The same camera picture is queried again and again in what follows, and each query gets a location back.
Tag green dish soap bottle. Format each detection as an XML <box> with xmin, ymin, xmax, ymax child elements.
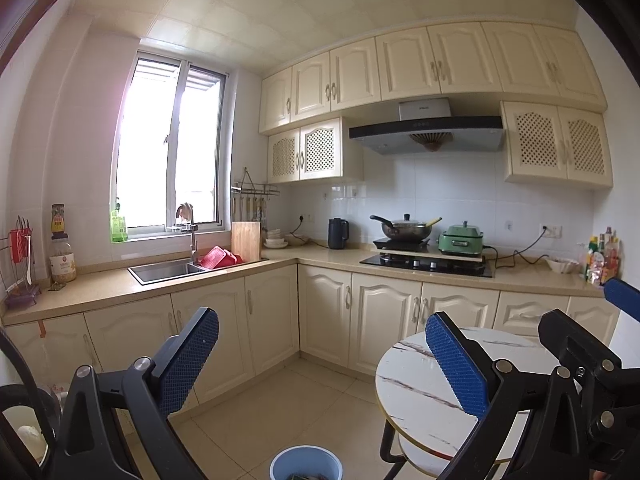
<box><xmin>110</xmin><ymin>202</ymin><xmax>129</xmax><ymax>244</ymax></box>

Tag cream upper wall cabinets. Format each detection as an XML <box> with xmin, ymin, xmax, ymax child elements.
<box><xmin>258</xmin><ymin>21</ymin><xmax>608</xmax><ymax>133</ymax></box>

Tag hanging metal utensil rack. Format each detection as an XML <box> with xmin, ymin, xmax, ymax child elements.
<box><xmin>231</xmin><ymin>167</ymin><xmax>280</xmax><ymax>226</ymax></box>

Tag sliding kitchen window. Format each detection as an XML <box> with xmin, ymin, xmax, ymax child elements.
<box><xmin>110</xmin><ymin>50</ymin><xmax>231</xmax><ymax>243</ymax></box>

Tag round white marble table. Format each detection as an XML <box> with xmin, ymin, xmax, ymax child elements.
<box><xmin>375</xmin><ymin>326</ymin><xmax>586</xmax><ymax>480</ymax></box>

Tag steel kitchen faucet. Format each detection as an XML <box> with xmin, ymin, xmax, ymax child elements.
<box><xmin>167</xmin><ymin>220</ymin><xmax>201</xmax><ymax>265</ymax></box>

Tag red yellow label sauce bottle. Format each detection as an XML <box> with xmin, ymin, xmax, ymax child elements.
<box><xmin>50</xmin><ymin>203</ymin><xmax>69</xmax><ymax>241</ymax></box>

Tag black electric kettle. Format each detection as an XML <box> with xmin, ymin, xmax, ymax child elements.
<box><xmin>327</xmin><ymin>217</ymin><xmax>351</xmax><ymax>251</ymax></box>

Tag red dish rack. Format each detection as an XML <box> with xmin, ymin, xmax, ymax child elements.
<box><xmin>197</xmin><ymin>246</ymin><xmax>244</xmax><ymax>270</ymax></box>

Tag cream lower kitchen cabinet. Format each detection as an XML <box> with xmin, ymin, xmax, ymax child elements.
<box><xmin>297</xmin><ymin>260</ymin><xmax>623</xmax><ymax>376</ymax></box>
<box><xmin>0</xmin><ymin>262</ymin><xmax>301</xmax><ymax>411</ymax></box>

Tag black steel range hood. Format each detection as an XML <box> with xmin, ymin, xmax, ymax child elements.
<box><xmin>348</xmin><ymin>99</ymin><xmax>505</xmax><ymax>156</ymax></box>

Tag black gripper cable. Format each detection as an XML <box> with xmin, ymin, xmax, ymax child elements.
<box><xmin>0</xmin><ymin>327</ymin><xmax>63</xmax><ymax>480</ymax></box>

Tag black gas hob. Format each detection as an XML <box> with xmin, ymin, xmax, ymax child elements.
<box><xmin>359</xmin><ymin>252</ymin><xmax>496</xmax><ymax>279</ymax></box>

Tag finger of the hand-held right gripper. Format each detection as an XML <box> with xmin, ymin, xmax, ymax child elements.
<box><xmin>603</xmin><ymin>277</ymin><xmax>640</xmax><ymax>322</ymax></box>
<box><xmin>538</xmin><ymin>309</ymin><xmax>626</xmax><ymax>397</ymax></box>

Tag black induction cooker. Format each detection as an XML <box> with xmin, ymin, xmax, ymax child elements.
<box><xmin>372</xmin><ymin>239</ymin><xmax>432</xmax><ymax>252</ymax></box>

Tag glass jar with white label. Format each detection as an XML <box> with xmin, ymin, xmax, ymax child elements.
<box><xmin>48</xmin><ymin>237</ymin><xmax>78</xmax><ymax>283</ymax></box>

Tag black cooker power cord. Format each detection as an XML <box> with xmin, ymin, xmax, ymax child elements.
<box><xmin>482</xmin><ymin>227</ymin><xmax>551</xmax><ymax>273</ymax></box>

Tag group of condiment bottles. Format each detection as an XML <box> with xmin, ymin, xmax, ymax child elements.
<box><xmin>582</xmin><ymin>227</ymin><xmax>623</xmax><ymax>286</ymax></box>

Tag cream lattice door cabinet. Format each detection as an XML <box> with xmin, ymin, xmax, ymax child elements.
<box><xmin>500</xmin><ymin>100</ymin><xmax>615</xmax><ymax>191</ymax></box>
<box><xmin>266</xmin><ymin>117</ymin><xmax>363</xmax><ymax>184</ymax></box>

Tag dark wok with lid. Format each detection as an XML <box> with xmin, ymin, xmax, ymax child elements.
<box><xmin>370</xmin><ymin>213</ymin><xmax>443</xmax><ymax>242</ymax></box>

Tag blue plastic trash bin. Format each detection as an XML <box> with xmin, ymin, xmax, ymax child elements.
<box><xmin>270</xmin><ymin>445</ymin><xmax>343</xmax><ymax>480</ymax></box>

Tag green electric cooker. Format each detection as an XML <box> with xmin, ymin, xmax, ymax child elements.
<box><xmin>438</xmin><ymin>220</ymin><xmax>486</xmax><ymax>256</ymax></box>

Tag red knife holder rack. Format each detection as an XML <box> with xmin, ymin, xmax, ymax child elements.
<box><xmin>9</xmin><ymin>215</ymin><xmax>42</xmax><ymax>311</ymax></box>

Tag wooden cutting board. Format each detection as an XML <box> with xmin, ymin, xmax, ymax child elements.
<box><xmin>231</xmin><ymin>221</ymin><xmax>262</xmax><ymax>265</ymax></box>

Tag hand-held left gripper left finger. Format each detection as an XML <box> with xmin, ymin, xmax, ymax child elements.
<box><xmin>50</xmin><ymin>306</ymin><xmax>221</xmax><ymax>480</ymax></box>

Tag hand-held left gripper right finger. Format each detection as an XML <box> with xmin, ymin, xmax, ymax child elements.
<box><xmin>425</xmin><ymin>311</ymin><xmax>596</xmax><ymax>480</ymax></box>

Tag stainless steel sink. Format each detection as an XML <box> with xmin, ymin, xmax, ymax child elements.
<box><xmin>127</xmin><ymin>259</ymin><xmax>211</xmax><ymax>286</ymax></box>

